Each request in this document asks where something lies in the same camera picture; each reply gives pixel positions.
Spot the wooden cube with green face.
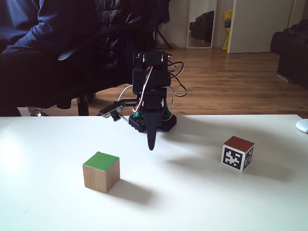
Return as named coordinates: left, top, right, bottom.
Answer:
left=82, top=151, right=120, bottom=194

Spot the red cube with marker print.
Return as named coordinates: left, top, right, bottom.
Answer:
left=220, top=136, right=255, bottom=173

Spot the black tripod stand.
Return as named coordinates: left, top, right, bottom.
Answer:
left=153, top=23, right=173, bottom=52

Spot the black office chair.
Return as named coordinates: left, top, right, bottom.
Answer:
left=27, top=24, right=174, bottom=117

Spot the tall standing mirror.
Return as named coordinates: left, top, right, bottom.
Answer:
left=187, top=0, right=218, bottom=50

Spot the black padded jacket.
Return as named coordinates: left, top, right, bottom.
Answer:
left=92, top=0, right=170, bottom=70

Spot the yellow bag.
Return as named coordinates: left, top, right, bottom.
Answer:
left=221, top=9, right=234, bottom=51

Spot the person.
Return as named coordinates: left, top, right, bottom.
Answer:
left=0, top=0, right=103, bottom=116

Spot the white door panel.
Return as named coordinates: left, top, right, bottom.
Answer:
left=227, top=0, right=297, bottom=54

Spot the black couch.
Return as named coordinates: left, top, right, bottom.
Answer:
left=269, top=19, right=308, bottom=91

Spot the white computer mouse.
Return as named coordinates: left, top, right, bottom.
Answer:
left=295, top=118, right=308, bottom=134

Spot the red white black servo cable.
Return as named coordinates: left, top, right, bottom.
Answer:
left=167, top=62, right=188, bottom=98
left=132, top=65, right=155, bottom=113

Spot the small black camera on bracket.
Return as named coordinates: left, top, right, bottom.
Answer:
left=99, top=100, right=126, bottom=122

